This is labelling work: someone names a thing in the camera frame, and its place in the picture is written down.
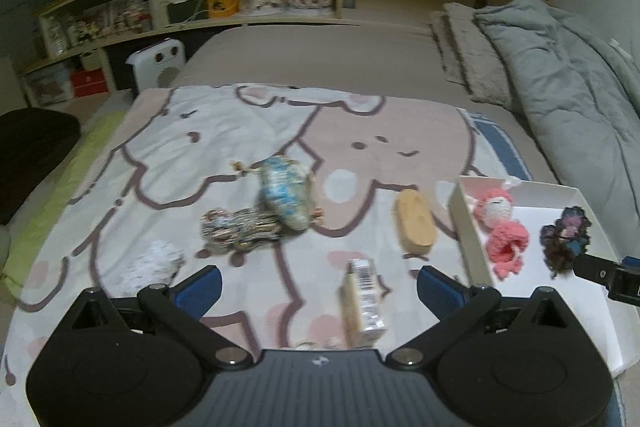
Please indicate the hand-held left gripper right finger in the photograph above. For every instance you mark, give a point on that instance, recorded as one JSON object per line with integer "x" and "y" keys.
{"x": 435, "y": 289}

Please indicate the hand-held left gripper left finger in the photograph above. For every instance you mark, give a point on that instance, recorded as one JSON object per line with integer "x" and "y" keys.
{"x": 200, "y": 287}

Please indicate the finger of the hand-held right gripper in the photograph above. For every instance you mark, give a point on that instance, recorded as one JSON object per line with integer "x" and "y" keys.
{"x": 590, "y": 267}

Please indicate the dark floral scrunchie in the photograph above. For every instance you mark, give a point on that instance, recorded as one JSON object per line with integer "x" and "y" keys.
{"x": 562, "y": 237}

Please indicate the white blue knitted ball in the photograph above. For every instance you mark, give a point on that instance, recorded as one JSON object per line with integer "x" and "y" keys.
{"x": 152, "y": 264}

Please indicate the white cardboard box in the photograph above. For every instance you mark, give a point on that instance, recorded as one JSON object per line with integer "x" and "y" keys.
{"x": 550, "y": 307}

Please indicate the oval wooden block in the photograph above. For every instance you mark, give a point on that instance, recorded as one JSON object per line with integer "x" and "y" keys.
{"x": 415, "y": 222}

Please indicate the small yellow cardboard pack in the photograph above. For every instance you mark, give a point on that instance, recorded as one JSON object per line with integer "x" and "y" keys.
{"x": 362, "y": 307}

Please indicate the pink crochet doll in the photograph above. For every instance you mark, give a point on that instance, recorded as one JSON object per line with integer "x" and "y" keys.
{"x": 505, "y": 237}

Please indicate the cartoon printed blanket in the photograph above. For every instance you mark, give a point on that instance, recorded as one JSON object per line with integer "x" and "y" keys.
{"x": 175, "y": 157}

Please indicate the grey comforter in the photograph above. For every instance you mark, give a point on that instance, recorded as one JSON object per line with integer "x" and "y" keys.
{"x": 560, "y": 72}

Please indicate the white space heater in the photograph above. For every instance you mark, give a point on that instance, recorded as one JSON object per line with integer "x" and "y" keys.
{"x": 155, "y": 67}

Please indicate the red box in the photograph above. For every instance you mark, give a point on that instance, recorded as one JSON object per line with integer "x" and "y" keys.
{"x": 90, "y": 83}

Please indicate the clear storage bin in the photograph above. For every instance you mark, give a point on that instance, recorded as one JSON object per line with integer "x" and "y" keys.
{"x": 47, "y": 84}

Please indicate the dark green box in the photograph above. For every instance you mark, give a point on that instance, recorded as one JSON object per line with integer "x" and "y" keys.
{"x": 185, "y": 13}

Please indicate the row of figurine boxes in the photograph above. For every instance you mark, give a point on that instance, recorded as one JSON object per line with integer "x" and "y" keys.
{"x": 95, "y": 24}

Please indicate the yellow toy bucket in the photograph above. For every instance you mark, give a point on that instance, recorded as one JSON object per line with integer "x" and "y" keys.
{"x": 222, "y": 4}

